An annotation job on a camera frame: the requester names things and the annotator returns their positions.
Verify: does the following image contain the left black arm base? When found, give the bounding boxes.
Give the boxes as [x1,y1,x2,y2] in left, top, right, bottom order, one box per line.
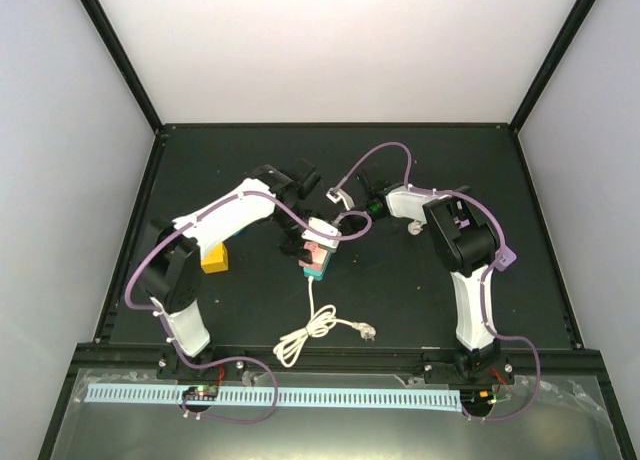
[156,347,251,381]

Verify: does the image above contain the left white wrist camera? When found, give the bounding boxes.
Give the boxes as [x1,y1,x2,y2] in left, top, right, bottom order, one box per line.
[302,217,341,252]

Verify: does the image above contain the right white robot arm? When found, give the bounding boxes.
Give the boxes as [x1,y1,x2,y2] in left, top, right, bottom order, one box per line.
[341,165,515,383]

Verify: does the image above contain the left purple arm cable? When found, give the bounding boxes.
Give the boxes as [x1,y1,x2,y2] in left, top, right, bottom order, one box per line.
[124,189,373,423]

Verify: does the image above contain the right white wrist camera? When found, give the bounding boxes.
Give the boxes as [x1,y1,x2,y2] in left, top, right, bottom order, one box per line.
[326,187,355,211]

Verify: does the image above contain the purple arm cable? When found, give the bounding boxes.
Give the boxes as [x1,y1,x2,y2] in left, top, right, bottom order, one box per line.
[124,189,373,423]
[333,142,543,423]

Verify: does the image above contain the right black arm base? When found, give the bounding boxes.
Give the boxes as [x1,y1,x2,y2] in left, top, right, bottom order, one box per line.
[421,349,514,386]

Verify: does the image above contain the pink cube socket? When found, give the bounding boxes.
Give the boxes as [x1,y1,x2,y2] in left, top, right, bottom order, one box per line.
[298,241,332,281]

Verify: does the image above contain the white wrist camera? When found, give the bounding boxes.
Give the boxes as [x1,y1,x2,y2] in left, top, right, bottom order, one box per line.
[302,217,341,252]
[326,187,355,211]

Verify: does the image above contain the white cube cable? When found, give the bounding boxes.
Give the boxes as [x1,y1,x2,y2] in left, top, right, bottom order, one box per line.
[272,277,378,369]

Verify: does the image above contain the yellow cube socket adapter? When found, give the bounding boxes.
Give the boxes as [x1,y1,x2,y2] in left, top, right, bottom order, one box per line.
[201,243,229,274]

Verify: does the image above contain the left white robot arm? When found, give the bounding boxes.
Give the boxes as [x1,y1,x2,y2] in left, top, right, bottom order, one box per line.
[124,160,320,379]

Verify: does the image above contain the light blue cable duct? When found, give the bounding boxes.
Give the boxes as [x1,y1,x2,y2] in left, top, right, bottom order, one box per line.
[84,384,462,413]

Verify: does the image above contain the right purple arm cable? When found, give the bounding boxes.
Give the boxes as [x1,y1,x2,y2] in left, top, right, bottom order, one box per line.
[333,142,543,423]

